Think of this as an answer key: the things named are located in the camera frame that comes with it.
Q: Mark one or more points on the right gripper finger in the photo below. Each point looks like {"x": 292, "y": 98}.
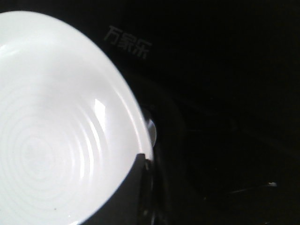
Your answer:
{"x": 132, "y": 202}

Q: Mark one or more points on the white ceramic plate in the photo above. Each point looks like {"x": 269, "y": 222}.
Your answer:
{"x": 70, "y": 126}

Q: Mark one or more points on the black glass gas stove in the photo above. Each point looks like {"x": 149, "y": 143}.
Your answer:
{"x": 219, "y": 85}

